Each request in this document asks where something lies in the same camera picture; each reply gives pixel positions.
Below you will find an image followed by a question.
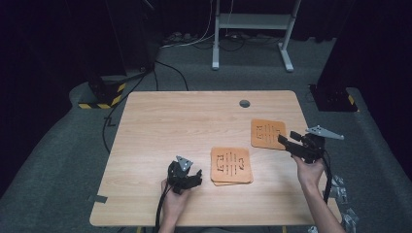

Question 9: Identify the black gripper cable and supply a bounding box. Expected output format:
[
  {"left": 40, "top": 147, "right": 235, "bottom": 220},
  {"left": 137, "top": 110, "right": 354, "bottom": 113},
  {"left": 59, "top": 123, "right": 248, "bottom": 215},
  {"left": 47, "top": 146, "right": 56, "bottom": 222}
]
[
  {"left": 321, "top": 150, "right": 334, "bottom": 206},
  {"left": 154, "top": 183, "right": 173, "bottom": 233}
]

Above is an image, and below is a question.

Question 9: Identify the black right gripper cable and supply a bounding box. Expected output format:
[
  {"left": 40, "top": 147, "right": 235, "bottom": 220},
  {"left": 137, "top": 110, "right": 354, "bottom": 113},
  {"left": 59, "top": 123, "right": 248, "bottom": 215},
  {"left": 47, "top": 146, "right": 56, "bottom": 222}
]
[{"left": 321, "top": 150, "right": 334, "bottom": 206}]

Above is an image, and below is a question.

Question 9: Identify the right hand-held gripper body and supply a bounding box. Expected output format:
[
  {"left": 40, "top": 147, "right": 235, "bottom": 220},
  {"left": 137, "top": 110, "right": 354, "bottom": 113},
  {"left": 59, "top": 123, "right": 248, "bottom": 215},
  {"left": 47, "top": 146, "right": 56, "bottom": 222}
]
[{"left": 290, "top": 124, "right": 345, "bottom": 164}]

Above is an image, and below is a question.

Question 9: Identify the white metal stand frame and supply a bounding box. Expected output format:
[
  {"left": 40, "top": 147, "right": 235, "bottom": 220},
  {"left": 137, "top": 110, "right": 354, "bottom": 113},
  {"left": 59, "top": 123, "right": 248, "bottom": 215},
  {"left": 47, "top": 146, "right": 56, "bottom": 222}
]
[{"left": 211, "top": 0, "right": 303, "bottom": 73}]

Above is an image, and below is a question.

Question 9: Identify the bamboo coaster with cutouts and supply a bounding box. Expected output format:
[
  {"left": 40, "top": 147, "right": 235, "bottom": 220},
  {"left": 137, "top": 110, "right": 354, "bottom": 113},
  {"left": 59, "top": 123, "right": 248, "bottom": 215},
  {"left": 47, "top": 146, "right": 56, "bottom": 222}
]
[
  {"left": 250, "top": 118, "right": 288, "bottom": 151},
  {"left": 210, "top": 147, "right": 254, "bottom": 184},
  {"left": 212, "top": 180, "right": 254, "bottom": 187}
]

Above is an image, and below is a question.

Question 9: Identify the white floor cable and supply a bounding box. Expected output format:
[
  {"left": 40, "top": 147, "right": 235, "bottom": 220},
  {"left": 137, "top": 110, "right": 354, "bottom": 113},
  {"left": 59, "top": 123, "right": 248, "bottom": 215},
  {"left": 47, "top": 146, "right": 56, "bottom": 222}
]
[{"left": 159, "top": 0, "right": 217, "bottom": 50}]

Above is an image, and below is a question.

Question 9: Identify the grey tape strip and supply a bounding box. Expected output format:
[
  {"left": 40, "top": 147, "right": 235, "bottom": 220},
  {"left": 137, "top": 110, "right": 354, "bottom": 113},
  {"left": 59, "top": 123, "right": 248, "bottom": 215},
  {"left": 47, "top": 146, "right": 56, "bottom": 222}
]
[{"left": 86, "top": 194, "right": 109, "bottom": 205}]

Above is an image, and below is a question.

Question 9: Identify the long black floor cable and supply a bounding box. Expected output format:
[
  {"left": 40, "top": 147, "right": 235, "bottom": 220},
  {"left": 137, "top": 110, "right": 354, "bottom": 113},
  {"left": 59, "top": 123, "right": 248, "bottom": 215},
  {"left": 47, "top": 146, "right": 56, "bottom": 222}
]
[{"left": 102, "top": 75, "right": 148, "bottom": 155}]

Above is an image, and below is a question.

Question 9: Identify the person's left hand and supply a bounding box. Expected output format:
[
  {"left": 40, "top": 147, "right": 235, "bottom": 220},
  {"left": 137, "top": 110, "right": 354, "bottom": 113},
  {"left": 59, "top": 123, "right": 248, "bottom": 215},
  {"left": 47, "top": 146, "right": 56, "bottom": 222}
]
[{"left": 160, "top": 179, "right": 192, "bottom": 213}]

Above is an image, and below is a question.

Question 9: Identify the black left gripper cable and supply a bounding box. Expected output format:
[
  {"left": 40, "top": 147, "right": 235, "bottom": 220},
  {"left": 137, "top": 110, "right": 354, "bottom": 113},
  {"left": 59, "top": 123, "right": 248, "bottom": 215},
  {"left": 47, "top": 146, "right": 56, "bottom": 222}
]
[{"left": 154, "top": 183, "right": 173, "bottom": 233}]

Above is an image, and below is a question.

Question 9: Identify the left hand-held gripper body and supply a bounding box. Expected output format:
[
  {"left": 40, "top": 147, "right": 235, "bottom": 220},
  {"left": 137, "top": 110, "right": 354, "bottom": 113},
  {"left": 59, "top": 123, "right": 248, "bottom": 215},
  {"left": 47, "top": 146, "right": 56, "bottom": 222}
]
[{"left": 166, "top": 155, "right": 195, "bottom": 195}]

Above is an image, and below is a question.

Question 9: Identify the person's right hand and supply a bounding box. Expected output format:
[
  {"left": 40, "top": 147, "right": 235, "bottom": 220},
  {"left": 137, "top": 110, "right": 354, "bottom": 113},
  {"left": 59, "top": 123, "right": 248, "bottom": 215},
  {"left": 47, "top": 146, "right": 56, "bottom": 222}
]
[{"left": 292, "top": 154, "right": 326, "bottom": 192}]

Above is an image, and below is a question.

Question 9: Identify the curved black floor cable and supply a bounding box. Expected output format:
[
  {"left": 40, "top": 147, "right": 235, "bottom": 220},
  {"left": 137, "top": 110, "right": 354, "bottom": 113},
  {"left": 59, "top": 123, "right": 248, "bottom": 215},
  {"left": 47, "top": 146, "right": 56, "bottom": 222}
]
[{"left": 154, "top": 59, "right": 190, "bottom": 92}]

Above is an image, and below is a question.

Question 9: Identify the black stand base striped edge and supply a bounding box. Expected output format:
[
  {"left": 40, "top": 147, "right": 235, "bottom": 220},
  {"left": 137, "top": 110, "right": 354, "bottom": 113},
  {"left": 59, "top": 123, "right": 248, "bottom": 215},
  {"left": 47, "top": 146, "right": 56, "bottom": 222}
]
[{"left": 78, "top": 75, "right": 127, "bottom": 111}]

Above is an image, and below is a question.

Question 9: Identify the large silver metal clamp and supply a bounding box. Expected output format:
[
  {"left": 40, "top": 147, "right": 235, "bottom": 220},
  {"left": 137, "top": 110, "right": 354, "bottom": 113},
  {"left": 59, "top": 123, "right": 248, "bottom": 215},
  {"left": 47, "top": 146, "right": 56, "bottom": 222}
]
[{"left": 326, "top": 175, "right": 350, "bottom": 205}]

